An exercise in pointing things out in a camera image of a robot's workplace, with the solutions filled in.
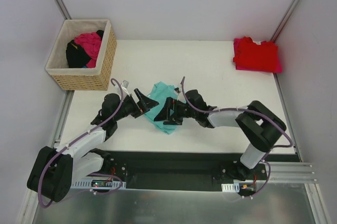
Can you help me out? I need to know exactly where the right aluminium frame post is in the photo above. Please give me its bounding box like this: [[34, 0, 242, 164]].
[[270, 0, 302, 43]]

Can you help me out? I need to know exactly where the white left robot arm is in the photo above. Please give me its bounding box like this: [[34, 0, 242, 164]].
[[26, 88, 159, 202]]

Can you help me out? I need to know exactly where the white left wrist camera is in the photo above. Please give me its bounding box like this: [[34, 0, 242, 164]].
[[121, 80, 130, 96]]

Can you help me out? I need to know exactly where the right white cable duct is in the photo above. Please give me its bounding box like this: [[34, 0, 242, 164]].
[[221, 182, 240, 193]]

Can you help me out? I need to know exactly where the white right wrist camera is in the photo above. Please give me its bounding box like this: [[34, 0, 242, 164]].
[[174, 87, 183, 101]]

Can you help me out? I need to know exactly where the left white cable duct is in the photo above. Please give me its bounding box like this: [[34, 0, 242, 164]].
[[71, 178, 126, 190]]

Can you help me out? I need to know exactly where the magenta t shirt in basket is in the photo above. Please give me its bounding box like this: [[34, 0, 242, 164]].
[[74, 29, 104, 68]]

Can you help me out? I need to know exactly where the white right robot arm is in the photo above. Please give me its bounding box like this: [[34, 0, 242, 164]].
[[154, 89, 286, 181]]

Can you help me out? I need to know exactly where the red t shirt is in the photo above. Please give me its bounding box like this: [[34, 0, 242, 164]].
[[233, 36, 284, 74]]

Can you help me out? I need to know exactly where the wicker basket with liner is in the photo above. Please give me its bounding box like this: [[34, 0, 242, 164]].
[[45, 19, 117, 90]]

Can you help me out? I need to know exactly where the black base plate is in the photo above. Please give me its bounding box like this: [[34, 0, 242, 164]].
[[80, 148, 268, 192]]

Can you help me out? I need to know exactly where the teal t shirt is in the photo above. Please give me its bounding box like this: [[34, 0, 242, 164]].
[[144, 82, 178, 135]]

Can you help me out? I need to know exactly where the black t shirt in basket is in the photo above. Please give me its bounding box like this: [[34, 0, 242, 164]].
[[66, 39, 89, 68]]

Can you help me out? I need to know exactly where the white cable duct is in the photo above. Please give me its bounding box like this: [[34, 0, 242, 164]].
[[221, 182, 240, 193], [71, 178, 126, 190]]

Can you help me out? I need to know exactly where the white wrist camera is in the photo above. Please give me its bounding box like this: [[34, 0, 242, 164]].
[[174, 87, 183, 101], [121, 80, 130, 96]]

